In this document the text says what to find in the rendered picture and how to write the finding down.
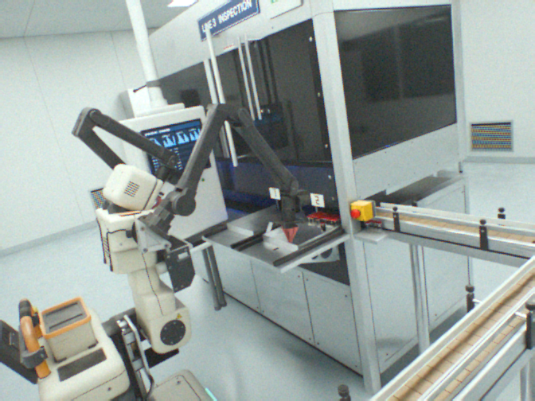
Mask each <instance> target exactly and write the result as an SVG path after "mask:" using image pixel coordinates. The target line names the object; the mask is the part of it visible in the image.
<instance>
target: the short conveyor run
mask: <svg viewBox="0 0 535 401"><path fill-rule="evenodd" d="M412 201H413V202H412V207H410V206H404V205H398V204H387V203H381V207H384V208H378V207H376V212H377V214H376V216H375V217H373V218H371V219H369V220H373V221H375V220H376V221H377V222H378V221H380V222H381V225H382V230H386V231H390V232H392V233H393V236H392V237H390V239H394V240H398V241H401V242H405V243H412V244H415V245H420V246H423V247H430V248H433V249H437V250H441V251H447V252H450V253H455V254H458V255H465V256H468V257H472V258H476V259H482V260H486V261H490V262H493V263H500V264H503V265H507V266H511V267H517V268H521V267H522V266H523V265H524V264H525V263H527V262H528V261H529V260H530V259H531V258H532V257H534V256H535V231H533V230H535V224H531V223H525V222H519V221H513V220H506V214H502V213H503V212H504V211H505V209H504V208H503V207H500V208H498V211H499V212H500V213H499V214H498V218H497V219H496V218H490V217H484V216H473V215H467V214H462V213H456V212H445V211H439V210H433V209H427V208H418V204H417V203H416V201H417V199H416V197H413V198H412ZM391 208H392V209H391ZM398 209H400V210H398ZM402 210H406V211H402ZM407 211H411V212H407ZM418 212H422V213H418ZM423 213H427V214H423ZM428 214H432V215H428ZM433 215H438V216H433ZM444 216H448V217H444ZM449 217H454V218H449ZM455 218H458V219H455ZM460 219H464V220H460ZM369 220H367V221H369ZM470 220H474V221H470ZM475 221H479V222H475ZM487 223H490V224H487ZM496 224H497V225H496ZM507 226H512V227H517V228H512V227H507ZM522 228H528V229H533V230H528V229H522Z"/></svg>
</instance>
